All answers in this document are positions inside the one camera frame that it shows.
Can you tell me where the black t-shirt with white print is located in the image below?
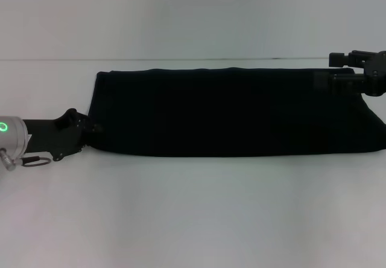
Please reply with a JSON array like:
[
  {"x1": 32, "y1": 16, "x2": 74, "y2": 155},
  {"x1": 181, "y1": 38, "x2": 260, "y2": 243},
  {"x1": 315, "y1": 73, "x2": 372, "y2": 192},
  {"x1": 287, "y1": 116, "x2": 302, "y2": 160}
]
[{"x1": 86, "y1": 67, "x2": 386, "y2": 158}]

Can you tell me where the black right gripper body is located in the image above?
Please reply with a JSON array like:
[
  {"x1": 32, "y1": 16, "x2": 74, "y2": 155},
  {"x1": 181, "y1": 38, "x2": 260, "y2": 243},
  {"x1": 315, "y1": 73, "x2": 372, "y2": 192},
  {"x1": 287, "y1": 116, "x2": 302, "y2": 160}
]
[{"x1": 363, "y1": 50, "x2": 386, "y2": 98}]

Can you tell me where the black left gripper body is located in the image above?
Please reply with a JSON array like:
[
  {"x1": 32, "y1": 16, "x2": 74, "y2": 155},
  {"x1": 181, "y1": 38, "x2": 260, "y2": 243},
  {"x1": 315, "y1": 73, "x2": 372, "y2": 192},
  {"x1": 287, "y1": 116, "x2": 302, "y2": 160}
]
[{"x1": 22, "y1": 107, "x2": 90, "y2": 162}]

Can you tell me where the left arm cable with plug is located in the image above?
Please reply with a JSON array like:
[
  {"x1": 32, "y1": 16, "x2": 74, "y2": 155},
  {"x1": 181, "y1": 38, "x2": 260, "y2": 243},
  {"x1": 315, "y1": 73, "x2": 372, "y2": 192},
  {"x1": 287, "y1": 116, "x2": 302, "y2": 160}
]
[{"x1": 0, "y1": 148, "x2": 51, "y2": 172}]

